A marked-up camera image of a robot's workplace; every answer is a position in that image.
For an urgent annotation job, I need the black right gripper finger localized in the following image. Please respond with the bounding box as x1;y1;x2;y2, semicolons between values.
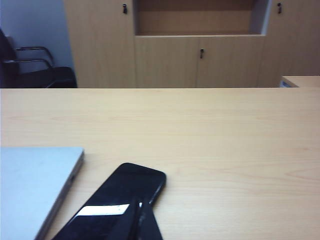
128;199;165;240

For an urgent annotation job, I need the black smartphone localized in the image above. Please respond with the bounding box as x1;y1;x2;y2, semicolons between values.
51;162;167;240

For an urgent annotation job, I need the silver Dell laptop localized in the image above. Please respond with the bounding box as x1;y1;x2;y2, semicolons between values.
0;146;85;240

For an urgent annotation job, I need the black office chair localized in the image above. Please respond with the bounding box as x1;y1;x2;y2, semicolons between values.
0;27;78;89

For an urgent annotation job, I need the light wooden shelf cabinet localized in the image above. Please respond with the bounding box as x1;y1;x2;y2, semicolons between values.
63;0;320;89

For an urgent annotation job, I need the light wooden side desk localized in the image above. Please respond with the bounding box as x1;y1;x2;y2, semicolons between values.
281;75;320;88

